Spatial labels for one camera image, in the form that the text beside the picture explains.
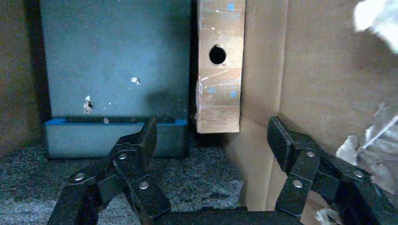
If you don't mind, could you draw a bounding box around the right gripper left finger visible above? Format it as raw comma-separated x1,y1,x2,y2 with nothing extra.
46,116,172,225

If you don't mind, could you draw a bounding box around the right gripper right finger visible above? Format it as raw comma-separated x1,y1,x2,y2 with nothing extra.
267,116,398,225

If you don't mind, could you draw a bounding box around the large open cardboard carton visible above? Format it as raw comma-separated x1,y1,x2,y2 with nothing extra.
0,0,398,225

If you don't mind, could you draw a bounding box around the grey box with blue rim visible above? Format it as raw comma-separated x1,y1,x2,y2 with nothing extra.
39,0,192,159

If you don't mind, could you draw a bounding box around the black foam padding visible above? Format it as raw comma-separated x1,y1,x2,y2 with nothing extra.
0,133,247,225

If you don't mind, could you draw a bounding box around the crumpled clear plastic wrap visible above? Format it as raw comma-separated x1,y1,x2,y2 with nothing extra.
315,102,398,225

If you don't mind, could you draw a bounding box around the white crumpled sheet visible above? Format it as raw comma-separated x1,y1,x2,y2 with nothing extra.
353,0,398,54

